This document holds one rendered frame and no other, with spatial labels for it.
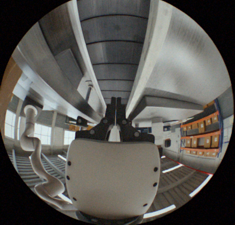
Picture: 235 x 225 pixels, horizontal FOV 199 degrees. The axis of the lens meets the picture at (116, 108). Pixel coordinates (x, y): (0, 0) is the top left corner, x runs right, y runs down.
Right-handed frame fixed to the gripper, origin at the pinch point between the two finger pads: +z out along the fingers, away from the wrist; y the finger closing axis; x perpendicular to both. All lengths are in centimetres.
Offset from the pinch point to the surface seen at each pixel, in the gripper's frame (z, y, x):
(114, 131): 2.5, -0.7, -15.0
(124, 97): 8.0, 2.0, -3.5
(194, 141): -18, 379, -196
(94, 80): 6.0, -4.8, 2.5
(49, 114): 157, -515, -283
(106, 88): 6.7, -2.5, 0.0
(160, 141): 0.2, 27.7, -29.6
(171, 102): 12.8, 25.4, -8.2
